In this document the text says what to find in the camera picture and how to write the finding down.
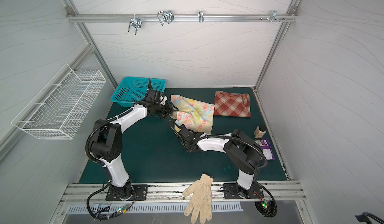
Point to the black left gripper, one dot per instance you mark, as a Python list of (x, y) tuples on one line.
[(170, 109)]

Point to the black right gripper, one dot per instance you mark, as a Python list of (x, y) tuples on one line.
[(182, 134)]

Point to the floral skirt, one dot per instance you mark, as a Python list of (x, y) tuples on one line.
[(195, 115)]

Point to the red plaid skirt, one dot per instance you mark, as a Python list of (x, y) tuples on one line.
[(232, 105)]

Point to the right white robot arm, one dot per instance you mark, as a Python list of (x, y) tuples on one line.
[(244, 152)]

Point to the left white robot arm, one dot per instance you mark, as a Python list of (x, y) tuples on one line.
[(105, 143)]

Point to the green table mat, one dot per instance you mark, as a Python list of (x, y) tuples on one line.
[(152, 153)]

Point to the teal plastic basket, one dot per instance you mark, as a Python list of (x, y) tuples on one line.
[(133, 91)]

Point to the beige knitted glove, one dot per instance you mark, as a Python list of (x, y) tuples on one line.
[(200, 204)]

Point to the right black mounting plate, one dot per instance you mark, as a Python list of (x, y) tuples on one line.
[(237, 191)]

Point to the black mounting plate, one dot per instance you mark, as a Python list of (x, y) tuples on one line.
[(237, 191), (127, 193)]

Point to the white ventilation grille strip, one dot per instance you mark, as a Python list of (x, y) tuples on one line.
[(147, 208)]

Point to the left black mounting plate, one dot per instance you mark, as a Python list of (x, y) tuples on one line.
[(127, 193)]

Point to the purple snack packet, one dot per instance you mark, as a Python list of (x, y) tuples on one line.
[(267, 148)]

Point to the metal U-bolt hook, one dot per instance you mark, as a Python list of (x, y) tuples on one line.
[(135, 24)]

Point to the metal double hook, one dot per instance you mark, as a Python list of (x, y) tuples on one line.
[(165, 16)]

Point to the small metal clip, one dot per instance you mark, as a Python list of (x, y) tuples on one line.
[(201, 16)]

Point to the white wire wall basket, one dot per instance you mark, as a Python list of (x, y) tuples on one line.
[(58, 110)]

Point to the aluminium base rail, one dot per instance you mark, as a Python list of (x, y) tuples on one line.
[(172, 192)]

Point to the horizontal aluminium rail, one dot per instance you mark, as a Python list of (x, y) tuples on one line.
[(179, 18)]

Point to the metal bracket with screws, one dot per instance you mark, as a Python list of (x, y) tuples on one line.
[(273, 18)]

